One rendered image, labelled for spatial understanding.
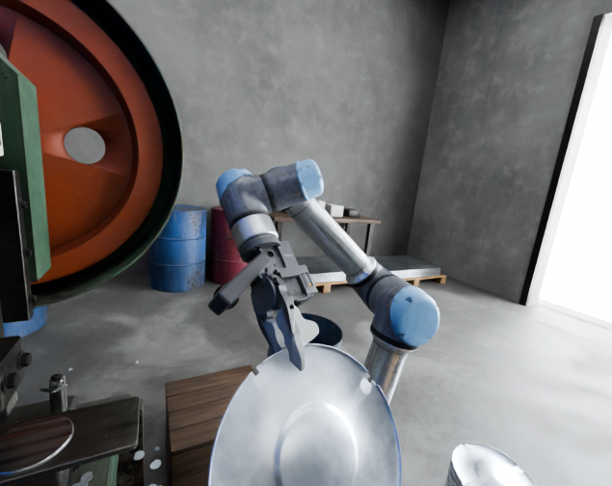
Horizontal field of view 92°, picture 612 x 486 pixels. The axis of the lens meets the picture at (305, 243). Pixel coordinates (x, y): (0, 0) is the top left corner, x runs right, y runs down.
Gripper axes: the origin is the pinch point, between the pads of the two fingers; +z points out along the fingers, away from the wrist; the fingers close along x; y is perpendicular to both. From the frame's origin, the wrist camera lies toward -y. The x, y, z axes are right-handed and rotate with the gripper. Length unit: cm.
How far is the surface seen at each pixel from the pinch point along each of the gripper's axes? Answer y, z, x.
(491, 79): 460, -243, -22
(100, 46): -13, -84, 9
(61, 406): -26, -14, 58
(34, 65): -25, -84, 18
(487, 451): 105, 59, 49
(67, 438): -25.4, -5.4, 41.3
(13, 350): -31.4, -21.2, 31.4
